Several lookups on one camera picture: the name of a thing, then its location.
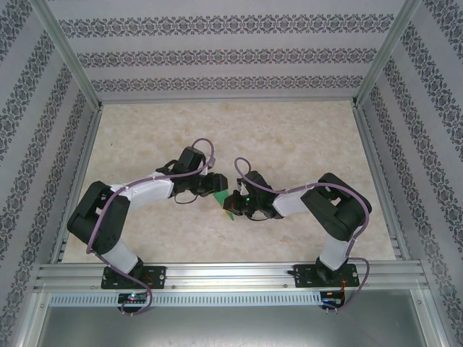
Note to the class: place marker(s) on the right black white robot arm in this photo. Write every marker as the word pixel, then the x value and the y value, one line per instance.
pixel 332 213

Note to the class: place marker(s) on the small circuit board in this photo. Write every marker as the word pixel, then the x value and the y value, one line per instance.
pixel 132 298
pixel 331 298

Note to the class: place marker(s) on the right small circuit board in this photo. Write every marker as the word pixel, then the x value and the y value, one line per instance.
pixel 331 298

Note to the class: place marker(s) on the green square paper sheet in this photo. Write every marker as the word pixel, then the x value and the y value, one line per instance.
pixel 220 197

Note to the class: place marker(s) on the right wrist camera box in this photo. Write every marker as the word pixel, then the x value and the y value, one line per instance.
pixel 241 188

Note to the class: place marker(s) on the aluminium mounting rail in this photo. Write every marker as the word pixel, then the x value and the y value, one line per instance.
pixel 231 274

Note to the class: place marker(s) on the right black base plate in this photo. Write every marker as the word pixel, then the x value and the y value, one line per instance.
pixel 302 276

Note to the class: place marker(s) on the grey metal sheet panel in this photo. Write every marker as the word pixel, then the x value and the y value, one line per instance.
pixel 231 329

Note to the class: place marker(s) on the left small circuit board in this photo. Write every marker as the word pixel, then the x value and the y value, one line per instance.
pixel 132 298

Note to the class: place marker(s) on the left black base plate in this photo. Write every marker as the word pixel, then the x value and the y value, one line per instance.
pixel 159 276

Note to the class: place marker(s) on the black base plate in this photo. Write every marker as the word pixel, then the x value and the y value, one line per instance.
pixel 302 276
pixel 159 276

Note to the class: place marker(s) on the aluminium frame post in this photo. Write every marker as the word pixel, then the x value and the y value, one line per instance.
pixel 72 59
pixel 385 54

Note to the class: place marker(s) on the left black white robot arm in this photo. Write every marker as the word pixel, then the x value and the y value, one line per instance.
pixel 108 231

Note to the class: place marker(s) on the aluminium table side rail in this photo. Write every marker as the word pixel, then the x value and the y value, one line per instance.
pixel 89 144
pixel 368 144

